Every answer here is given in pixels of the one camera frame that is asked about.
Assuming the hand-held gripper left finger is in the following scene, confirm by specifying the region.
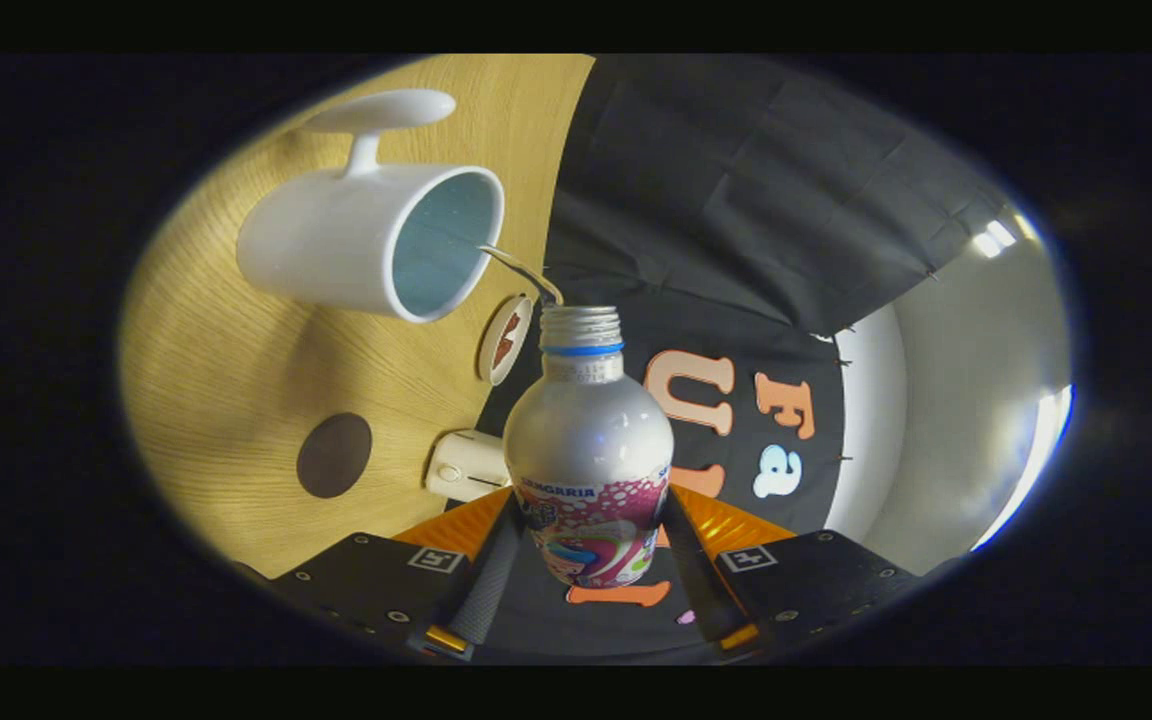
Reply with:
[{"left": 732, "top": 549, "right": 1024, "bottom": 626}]
[{"left": 269, "top": 488, "right": 529, "bottom": 661}]

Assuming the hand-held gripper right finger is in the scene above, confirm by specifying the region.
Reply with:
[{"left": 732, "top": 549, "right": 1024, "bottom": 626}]
[{"left": 660, "top": 485, "right": 924, "bottom": 657}]

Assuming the silver bottle with colourful label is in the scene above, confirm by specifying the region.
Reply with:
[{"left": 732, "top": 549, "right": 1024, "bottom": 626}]
[{"left": 503, "top": 305, "right": 675, "bottom": 589}]

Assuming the dark round coaster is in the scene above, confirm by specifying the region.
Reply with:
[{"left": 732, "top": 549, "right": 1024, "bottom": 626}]
[{"left": 296, "top": 412, "right": 373, "bottom": 500}]

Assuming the clear juice stream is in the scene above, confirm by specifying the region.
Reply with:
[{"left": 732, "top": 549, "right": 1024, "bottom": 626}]
[{"left": 479, "top": 245, "right": 565, "bottom": 307}]

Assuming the white cup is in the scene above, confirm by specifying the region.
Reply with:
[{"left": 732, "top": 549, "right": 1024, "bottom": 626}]
[{"left": 236, "top": 89, "right": 506, "bottom": 324}]

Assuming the white toaster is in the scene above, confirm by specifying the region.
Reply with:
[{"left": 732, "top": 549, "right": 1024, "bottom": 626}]
[{"left": 425, "top": 430, "right": 512, "bottom": 504}]

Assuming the white plate with food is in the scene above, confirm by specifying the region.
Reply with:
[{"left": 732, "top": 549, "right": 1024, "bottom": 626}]
[{"left": 477, "top": 293, "right": 534, "bottom": 387}]

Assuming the wooden table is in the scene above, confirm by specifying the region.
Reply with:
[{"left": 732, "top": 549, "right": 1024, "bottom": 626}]
[{"left": 118, "top": 55, "right": 597, "bottom": 579}]

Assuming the small ceiling light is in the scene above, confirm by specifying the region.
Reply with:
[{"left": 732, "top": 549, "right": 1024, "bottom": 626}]
[{"left": 971, "top": 218, "right": 1019, "bottom": 259}]

